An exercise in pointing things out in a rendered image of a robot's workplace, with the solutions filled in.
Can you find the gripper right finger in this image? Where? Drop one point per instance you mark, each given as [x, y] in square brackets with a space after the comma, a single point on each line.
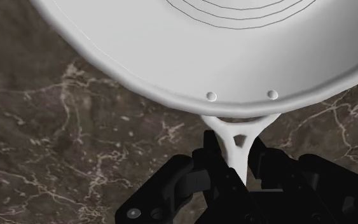
[309, 186]

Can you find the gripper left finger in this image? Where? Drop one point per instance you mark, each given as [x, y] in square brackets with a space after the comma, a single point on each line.
[178, 186]

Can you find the white frying pan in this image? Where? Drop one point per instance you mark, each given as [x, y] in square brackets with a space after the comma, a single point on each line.
[216, 59]

